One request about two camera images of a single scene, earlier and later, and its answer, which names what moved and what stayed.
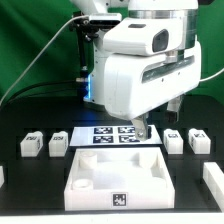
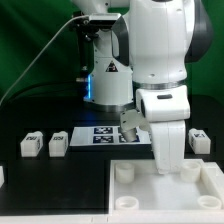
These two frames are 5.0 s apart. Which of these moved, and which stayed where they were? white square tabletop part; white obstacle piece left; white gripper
Moved: white gripper; white square tabletop part
Stayed: white obstacle piece left
